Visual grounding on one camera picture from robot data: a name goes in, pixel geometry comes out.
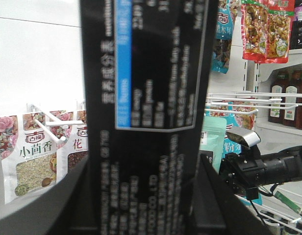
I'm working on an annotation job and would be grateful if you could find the white peg hook with tag bar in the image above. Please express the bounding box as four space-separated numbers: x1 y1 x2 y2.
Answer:
30 104 84 143

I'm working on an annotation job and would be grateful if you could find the teal pouch upper right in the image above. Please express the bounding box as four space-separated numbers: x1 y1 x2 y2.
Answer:
211 0 240 74

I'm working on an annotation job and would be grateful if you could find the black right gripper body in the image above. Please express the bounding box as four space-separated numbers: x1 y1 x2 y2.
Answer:
219 145 264 201

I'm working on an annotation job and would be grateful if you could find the red pickled vegetable pouch pair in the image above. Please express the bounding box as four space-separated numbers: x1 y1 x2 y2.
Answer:
241 0 295 64

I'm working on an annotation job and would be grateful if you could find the blue sweet potato noodle pouch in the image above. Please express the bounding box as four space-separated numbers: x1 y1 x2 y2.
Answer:
204 101 257 205

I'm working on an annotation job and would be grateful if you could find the teal goji berry pouch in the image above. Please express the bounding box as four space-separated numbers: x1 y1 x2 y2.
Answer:
200 116 227 173

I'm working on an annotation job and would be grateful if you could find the white Sichuan pepper pouch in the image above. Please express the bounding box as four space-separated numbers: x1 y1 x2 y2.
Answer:
56 110 88 182

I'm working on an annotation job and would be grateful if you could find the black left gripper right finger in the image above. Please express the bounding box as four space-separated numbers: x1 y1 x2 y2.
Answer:
192 154 271 235

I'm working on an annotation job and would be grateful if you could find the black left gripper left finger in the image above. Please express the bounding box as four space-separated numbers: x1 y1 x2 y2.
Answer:
0 157 97 235

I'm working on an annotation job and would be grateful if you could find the white fennel seed pouch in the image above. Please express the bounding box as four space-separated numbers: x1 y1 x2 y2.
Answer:
0 112 72 204

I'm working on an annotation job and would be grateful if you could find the black Franzzi cookie box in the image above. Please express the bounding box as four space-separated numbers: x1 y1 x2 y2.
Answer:
80 0 218 235

